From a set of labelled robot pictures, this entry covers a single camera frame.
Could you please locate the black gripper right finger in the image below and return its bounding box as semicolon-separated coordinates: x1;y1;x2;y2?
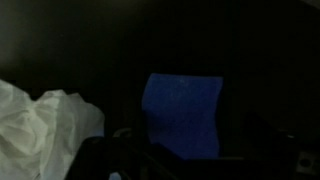
218;133;320;180

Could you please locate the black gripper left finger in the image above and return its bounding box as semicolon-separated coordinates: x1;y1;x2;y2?
66;128;183;180

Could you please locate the blue sponge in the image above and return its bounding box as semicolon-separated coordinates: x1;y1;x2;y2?
141;72;224;161

